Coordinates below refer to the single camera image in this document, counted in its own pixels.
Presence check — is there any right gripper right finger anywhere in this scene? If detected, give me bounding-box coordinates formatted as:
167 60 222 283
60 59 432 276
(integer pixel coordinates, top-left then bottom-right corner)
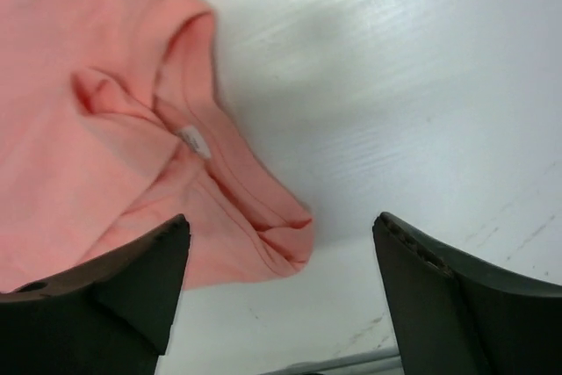
372 213 561 374

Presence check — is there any salmon pink t-shirt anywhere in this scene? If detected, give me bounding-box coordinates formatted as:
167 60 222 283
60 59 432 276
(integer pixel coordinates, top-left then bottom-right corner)
1 0 314 292

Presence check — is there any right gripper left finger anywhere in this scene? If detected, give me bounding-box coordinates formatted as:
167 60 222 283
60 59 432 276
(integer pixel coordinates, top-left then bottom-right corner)
1 214 191 375

